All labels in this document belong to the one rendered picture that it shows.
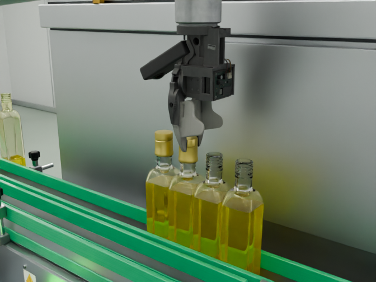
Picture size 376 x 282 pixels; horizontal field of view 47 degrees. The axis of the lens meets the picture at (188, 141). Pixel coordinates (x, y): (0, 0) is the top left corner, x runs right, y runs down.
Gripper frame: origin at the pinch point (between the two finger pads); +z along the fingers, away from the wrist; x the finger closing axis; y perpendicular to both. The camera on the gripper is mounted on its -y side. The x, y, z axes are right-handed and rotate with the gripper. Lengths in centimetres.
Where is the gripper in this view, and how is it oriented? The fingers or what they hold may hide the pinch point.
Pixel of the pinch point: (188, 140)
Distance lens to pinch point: 77.8
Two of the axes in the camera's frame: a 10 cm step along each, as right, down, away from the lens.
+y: 8.1, 1.7, -5.6
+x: 5.9, -2.4, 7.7
